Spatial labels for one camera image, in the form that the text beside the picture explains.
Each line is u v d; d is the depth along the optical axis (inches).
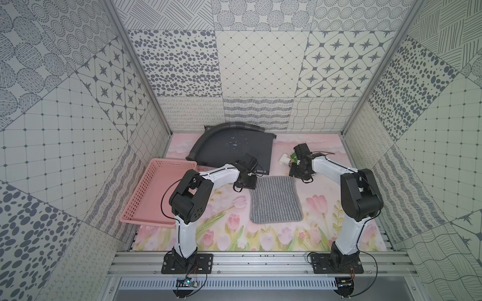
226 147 43.0
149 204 36.4
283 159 41.1
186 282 27.7
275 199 36.4
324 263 28.8
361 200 20.1
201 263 29.0
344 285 28.3
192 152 40.2
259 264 29.5
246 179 28.2
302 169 33.0
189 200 20.2
